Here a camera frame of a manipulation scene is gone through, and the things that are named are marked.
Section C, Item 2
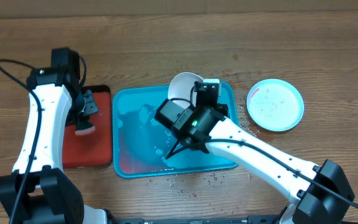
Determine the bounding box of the white plate with red stain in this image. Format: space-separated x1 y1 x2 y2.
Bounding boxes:
168 72 204 109

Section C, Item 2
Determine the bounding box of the light blue rimmed plate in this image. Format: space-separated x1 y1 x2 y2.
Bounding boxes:
246 78 305 132

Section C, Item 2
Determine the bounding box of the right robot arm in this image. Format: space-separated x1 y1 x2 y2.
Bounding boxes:
168 80 354 223

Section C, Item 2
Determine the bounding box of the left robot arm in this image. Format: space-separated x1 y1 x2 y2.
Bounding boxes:
0 68 111 223

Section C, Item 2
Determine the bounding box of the dark tray with red water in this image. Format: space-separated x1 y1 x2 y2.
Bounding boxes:
62 85 112 169

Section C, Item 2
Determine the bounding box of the teal plastic tray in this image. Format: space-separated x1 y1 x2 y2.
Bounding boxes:
112 85 236 178

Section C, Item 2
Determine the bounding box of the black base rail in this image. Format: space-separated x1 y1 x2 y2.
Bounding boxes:
107 215 279 224

